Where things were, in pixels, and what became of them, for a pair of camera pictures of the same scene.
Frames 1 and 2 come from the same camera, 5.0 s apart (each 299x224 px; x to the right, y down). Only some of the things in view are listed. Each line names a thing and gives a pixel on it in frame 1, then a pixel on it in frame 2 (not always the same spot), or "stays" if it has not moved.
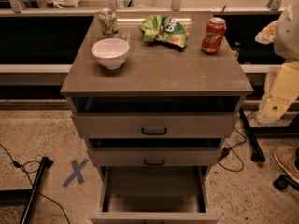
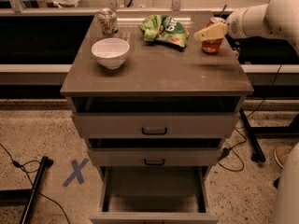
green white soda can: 108,21 stays
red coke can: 214,35 stays
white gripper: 287,36 to 234,24
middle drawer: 155,152 stays
